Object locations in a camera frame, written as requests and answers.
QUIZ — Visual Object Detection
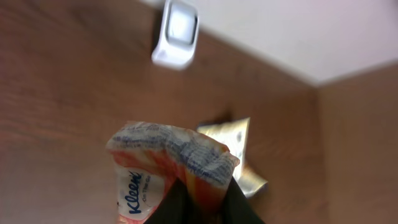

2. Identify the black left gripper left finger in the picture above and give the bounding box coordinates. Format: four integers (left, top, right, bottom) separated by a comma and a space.
144, 179, 199, 224

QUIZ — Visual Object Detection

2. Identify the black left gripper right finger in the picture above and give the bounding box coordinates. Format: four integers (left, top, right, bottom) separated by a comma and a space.
220, 178, 264, 224

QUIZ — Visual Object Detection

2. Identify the orange Kleenex tissue pack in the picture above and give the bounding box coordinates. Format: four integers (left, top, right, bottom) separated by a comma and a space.
106, 121, 239, 223

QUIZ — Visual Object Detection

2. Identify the yellow white snack bag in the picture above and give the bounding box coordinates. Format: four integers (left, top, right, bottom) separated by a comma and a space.
197, 118, 268, 198

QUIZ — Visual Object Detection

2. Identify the white barcode scanner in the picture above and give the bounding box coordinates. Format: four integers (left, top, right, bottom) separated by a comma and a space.
151, 0, 200, 70

